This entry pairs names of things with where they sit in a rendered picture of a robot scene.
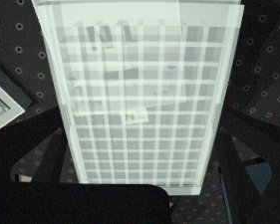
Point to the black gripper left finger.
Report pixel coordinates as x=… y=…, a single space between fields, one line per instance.
x=18 y=139

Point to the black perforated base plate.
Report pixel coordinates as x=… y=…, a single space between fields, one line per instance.
x=253 y=88

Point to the blue and white plate washer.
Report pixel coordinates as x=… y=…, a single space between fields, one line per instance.
x=260 y=172

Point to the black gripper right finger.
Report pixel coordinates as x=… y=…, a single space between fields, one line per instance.
x=242 y=195

